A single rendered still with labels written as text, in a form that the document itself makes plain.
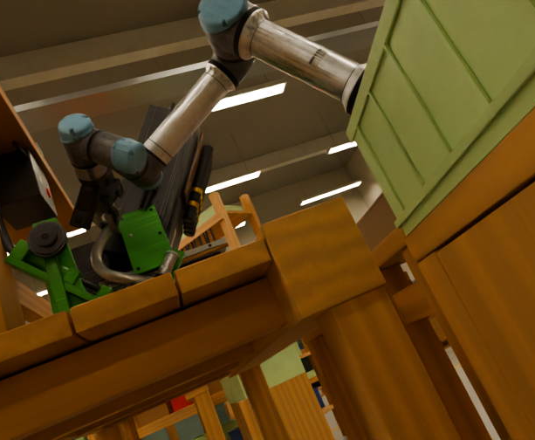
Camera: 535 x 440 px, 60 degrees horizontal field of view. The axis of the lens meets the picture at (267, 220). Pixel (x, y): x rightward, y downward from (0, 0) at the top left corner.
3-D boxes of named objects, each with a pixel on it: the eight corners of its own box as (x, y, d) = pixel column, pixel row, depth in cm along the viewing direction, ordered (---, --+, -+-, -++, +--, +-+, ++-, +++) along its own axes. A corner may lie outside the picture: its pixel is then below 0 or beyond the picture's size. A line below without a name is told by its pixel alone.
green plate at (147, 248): (179, 275, 133) (158, 220, 144) (175, 260, 126) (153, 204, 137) (140, 289, 130) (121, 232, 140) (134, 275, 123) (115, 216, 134)
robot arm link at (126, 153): (158, 155, 110) (119, 143, 113) (138, 136, 100) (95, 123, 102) (146, 185, 109) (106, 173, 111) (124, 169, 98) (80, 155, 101)
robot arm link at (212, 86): (241, 39, 127) (126, 177, 123) (232, 13, 116) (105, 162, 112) (274, 60, 123) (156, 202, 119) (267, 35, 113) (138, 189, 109)
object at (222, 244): (225, 260, 159) (222, 252, 160) (229, 245, 144) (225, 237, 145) (112, 302, 148) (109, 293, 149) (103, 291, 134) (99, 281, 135)
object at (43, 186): (59, 217, 137) (47, 175, 142) (43, 193, 122) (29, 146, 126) (16, 231, 134) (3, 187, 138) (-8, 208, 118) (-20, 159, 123)
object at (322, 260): (258, 365, 205) (245, 333, 209) (388, 283, 67) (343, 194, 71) (229, 378, 201) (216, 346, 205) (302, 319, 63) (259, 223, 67)
